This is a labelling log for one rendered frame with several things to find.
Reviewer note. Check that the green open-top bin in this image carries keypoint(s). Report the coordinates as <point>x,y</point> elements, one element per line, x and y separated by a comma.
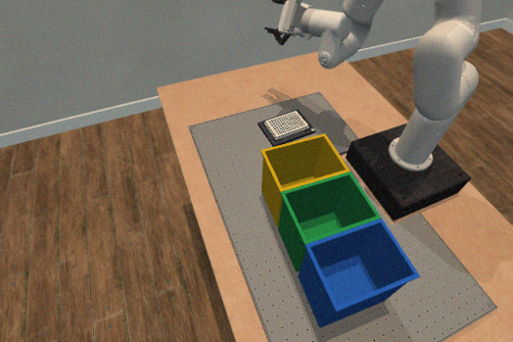
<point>320,207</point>

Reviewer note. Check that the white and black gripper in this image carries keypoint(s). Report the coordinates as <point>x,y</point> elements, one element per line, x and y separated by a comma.
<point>297,32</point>

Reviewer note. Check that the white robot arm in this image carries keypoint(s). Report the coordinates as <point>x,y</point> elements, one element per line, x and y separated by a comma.
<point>440,82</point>

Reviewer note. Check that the yellow open-top bin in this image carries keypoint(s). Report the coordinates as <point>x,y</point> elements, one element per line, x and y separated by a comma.
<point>295,164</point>

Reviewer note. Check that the blue bin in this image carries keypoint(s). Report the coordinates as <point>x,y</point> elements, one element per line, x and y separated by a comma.
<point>357,265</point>

